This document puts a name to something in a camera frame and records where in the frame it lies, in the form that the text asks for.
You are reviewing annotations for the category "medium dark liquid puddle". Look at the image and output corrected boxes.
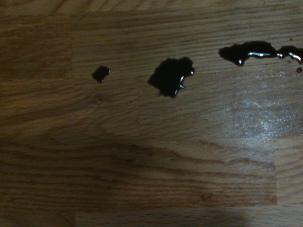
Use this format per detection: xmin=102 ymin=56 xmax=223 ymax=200
xmin=147 ymin=56 xmax=196 ymax=99

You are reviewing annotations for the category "small dark liquid puddle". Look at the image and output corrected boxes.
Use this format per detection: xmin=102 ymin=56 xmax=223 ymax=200
xmin=91 ymin=65 xmax=111 ymax=83

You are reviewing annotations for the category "long dark liquid puddle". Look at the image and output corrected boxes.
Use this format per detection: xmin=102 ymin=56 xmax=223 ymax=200
xmin=218 ymin=40 xmax=303 ymax=67

